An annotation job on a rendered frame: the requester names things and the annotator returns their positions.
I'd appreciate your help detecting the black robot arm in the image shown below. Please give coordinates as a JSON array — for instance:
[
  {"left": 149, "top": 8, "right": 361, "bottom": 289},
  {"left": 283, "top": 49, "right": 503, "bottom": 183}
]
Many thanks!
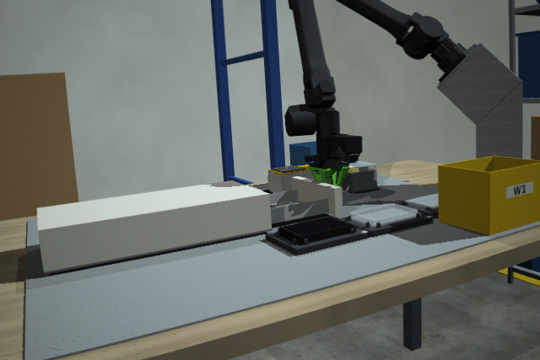
[{"left": 284, "top": 0, "right": 476, "bottom": 164}]

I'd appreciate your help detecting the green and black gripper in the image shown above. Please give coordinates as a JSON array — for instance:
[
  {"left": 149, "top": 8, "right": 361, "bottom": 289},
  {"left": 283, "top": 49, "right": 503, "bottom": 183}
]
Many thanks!
[{"left": 305, "top": 133, "right": 349, "bottom": 187}]

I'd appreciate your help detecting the yellow open-top box labelled w1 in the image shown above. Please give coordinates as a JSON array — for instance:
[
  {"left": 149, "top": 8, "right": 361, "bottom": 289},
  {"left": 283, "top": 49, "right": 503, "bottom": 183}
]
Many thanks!
[{"left": 438, "top": 156, "right": 540, "bottom": 235}]

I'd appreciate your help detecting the grey flat mat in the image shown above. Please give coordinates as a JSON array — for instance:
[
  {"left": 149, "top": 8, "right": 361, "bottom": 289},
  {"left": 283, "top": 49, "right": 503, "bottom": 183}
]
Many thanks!
[{"left": 24, "top": 175, "right": 540, "bottom": 360}]

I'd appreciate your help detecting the blue open-top bin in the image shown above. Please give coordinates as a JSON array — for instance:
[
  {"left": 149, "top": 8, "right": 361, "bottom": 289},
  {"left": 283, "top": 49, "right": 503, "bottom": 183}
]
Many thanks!
[{"left": 289, "top": 141, "right": 317, "bottom": 166}]

